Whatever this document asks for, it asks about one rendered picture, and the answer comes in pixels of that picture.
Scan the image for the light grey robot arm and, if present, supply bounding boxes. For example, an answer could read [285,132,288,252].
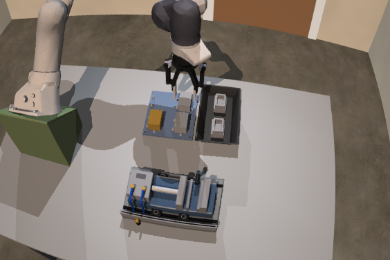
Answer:
[9,0,211,117]

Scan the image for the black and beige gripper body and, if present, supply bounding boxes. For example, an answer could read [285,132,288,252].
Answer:
[171,54,198,72]

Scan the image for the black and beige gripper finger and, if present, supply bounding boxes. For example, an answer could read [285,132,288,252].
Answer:
[186,62,207,101]
[164,59,183,99]

